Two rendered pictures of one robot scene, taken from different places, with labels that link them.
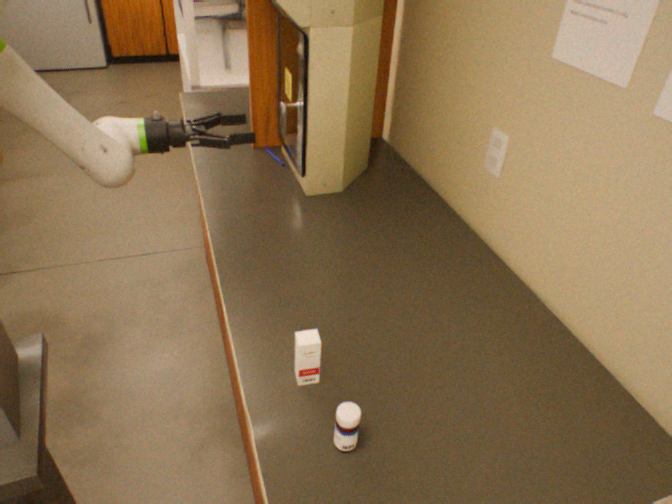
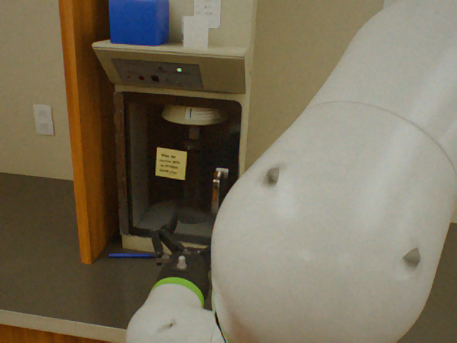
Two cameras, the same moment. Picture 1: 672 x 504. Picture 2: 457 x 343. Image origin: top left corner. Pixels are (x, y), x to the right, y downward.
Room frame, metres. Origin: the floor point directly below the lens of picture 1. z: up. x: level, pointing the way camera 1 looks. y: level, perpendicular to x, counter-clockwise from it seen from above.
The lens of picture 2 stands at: (0.86, 0.97, 1.61)
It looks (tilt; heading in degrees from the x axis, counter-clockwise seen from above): 22 degrees down; 298
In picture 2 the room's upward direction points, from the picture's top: 3 degrees clockwise
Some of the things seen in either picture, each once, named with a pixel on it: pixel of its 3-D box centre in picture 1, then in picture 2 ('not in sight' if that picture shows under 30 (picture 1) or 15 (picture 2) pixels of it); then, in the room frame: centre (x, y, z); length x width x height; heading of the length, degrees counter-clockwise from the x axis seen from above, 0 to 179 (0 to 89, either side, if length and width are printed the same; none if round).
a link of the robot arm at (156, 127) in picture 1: (158, 133); (181, 286); (1.19, 0.48, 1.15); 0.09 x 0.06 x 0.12; 21
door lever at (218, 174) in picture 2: (289, 117); (216, 192); (1.31, 0.15, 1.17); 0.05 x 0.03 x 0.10; 110
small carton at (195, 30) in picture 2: not in sight; (194, 31); (1.36, 0.19, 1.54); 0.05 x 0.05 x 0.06; 38
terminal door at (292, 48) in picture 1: (290, 95); (177, 174); (1.42, 0.16, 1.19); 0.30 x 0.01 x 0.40; 20
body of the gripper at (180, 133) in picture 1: (187, 132); (190, 264); (1.21, 0.41, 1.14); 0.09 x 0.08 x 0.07; 111
